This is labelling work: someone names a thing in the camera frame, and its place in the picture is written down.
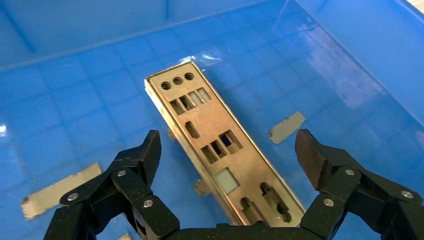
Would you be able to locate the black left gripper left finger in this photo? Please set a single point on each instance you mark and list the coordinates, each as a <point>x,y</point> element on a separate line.
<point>132,185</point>

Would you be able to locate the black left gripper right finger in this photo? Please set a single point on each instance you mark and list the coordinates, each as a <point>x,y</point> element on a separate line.
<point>334,185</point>

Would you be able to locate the silver metal IO shield plate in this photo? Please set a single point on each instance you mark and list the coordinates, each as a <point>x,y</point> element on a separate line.
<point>212,122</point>
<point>201,187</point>

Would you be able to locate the blue plastic tray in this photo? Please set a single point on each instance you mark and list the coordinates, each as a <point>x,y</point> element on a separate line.
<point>82,99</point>

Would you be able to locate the clear tape piece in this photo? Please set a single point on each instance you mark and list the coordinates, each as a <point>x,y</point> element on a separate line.
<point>205,59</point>

